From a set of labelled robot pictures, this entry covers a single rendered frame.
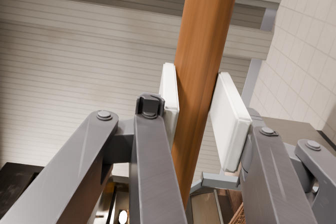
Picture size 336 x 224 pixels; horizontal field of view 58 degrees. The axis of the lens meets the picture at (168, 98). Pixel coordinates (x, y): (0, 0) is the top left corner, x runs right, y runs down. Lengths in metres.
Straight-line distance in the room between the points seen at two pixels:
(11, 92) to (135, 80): 1.49
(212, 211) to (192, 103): 1.87
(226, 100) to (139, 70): 3.37
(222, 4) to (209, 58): 0.03
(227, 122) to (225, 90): 0.02
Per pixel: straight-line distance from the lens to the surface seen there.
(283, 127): 2.08
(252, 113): 0.17
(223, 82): 0.18
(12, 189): 2.12
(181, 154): 0.21
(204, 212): 2.05
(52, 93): 3.86
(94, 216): 1.70
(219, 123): 0.17
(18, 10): 3.57
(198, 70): 0.19
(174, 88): 0.16
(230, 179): 1.33
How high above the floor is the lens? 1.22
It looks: 4 degrees down
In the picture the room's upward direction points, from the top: 82 degrees counter-clockwise
